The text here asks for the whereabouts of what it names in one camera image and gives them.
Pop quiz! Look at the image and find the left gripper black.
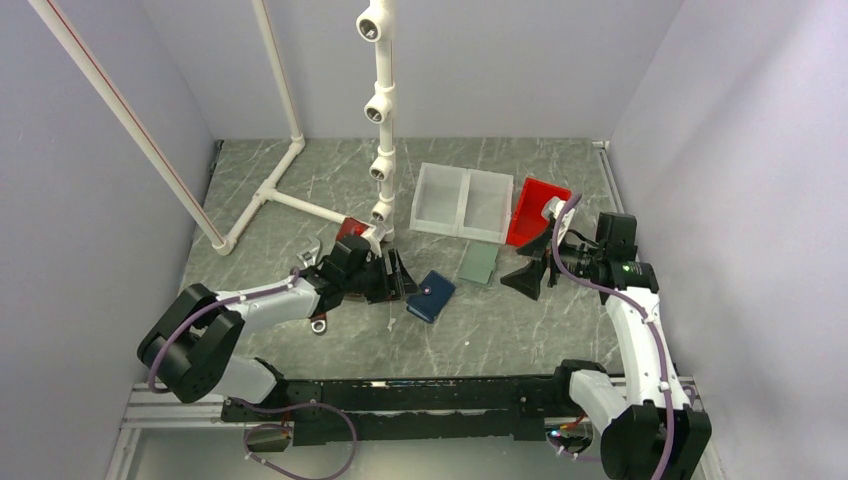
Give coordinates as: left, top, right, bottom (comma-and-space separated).
343, 248, 421, 304

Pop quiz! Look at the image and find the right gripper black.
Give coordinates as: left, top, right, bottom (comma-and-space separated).
501, 223, 604, 299

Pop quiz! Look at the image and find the blue leather card holder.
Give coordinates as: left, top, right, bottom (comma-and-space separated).
406, 270, 456, 324

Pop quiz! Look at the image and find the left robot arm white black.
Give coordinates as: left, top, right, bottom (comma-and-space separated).
137, 235, 419, 420

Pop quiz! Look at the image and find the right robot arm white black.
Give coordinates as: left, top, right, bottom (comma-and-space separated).
501, 212, 712, 479

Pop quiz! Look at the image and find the green leather card holder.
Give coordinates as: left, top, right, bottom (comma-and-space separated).
458, 242, 499, 285

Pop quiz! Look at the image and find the red plastic bin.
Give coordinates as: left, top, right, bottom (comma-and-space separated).
506, 177, 572, 247

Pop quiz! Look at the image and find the red leather wallet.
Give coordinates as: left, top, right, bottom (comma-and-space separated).
335, 217, 370, 241

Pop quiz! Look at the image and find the clear plastic divided box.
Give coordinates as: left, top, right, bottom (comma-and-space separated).
409, 163, 514, 245

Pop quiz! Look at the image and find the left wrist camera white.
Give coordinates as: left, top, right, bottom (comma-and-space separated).
360, 225, 395, 257

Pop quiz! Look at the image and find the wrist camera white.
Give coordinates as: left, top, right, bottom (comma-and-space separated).
543, 196, 575, 246
360, 225, 395, 257

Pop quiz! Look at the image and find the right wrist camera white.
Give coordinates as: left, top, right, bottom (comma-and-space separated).
543, 196, 575, 246

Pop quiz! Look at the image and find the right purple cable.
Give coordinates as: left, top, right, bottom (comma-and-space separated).
547, 193, 697, 480

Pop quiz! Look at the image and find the purple cable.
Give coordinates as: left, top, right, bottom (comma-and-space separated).
547, 193, 697, 480
146, 264, 359, 480

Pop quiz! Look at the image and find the adjustable wrench red handle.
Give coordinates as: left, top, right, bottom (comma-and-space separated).
296, 236, 328, 336

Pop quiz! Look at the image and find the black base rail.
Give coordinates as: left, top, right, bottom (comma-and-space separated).
221, 372, 581, 446

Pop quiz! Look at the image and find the white PVC pipe frame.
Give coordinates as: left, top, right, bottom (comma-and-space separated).
26, 0, 372, 257

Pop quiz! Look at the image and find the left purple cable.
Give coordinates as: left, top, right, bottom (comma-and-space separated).
146, 264, 359, 480

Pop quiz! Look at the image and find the white PVC pipe post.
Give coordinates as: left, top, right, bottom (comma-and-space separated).
355, 0, 398, 242

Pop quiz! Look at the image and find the aluminium extrusion frame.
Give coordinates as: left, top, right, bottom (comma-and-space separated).
105, 380, 723, 480

